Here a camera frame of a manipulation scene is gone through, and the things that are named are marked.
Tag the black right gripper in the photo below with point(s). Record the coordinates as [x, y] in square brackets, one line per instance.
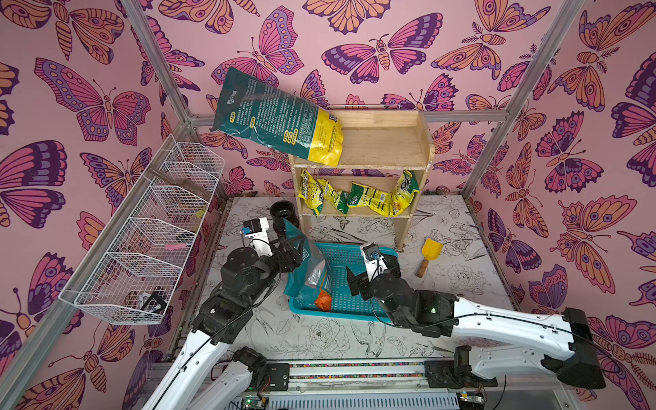
[362, 282]

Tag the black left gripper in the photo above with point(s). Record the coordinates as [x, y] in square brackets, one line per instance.
[295, 260]

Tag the yellow fertilizer packet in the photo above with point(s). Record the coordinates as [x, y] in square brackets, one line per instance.
[312, 192]

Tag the yellow green packet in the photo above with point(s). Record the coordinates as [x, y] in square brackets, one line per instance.
[366, 196]
[336, 197]

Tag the large green yellow fertilizer bag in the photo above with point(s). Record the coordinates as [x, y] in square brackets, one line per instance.
[251, 109]

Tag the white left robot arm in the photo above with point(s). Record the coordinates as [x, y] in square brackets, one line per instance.
[248, 279]

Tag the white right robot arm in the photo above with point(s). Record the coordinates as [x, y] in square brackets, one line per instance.
[555, 344]

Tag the wooden two-tier shelf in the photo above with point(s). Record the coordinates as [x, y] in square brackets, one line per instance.
[385, 140]

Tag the black plastic flower pots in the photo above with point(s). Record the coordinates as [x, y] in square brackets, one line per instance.
[285, 219]

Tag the yellow toy shovel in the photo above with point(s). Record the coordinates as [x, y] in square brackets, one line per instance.
[431, 250]

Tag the teal plastic basket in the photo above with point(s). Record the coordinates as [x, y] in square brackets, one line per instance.
[343, 261]

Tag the yellow flower packet right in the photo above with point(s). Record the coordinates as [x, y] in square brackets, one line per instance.
[402, 196]

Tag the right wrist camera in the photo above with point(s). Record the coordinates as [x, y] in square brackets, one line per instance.
[373, 258]

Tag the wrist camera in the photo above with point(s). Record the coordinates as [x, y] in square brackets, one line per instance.
[255, 235]
[373, 258]

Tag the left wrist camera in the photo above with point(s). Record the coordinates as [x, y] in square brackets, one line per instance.
[255, 235]

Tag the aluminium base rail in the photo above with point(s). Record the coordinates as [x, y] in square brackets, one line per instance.
[343, 384]

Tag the white wire wall basket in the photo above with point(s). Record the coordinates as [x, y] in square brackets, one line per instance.
[131, 272]

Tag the aluminium frame post left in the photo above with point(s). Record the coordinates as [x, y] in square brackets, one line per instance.
[161, 65]

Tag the aluminium frame post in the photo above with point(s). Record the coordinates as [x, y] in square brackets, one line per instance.
[161, 65]
[551, 42]

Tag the aluminium frame post right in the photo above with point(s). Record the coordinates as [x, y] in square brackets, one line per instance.
[551, 42]

